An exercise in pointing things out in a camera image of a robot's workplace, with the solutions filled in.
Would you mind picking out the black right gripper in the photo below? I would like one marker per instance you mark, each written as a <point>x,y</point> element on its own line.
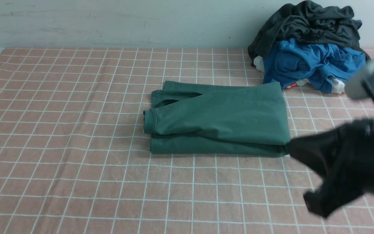
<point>319,152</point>

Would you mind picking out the green long-sleeve top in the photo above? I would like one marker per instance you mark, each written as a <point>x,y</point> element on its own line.
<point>211,119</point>

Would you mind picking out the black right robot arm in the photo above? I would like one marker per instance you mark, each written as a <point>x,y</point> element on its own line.
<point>343,157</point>

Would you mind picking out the blue crumpled garment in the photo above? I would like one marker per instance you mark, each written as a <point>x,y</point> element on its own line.
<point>289,61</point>

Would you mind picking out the dark grey crumpled garment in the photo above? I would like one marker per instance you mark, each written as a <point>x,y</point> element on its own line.
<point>308,23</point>

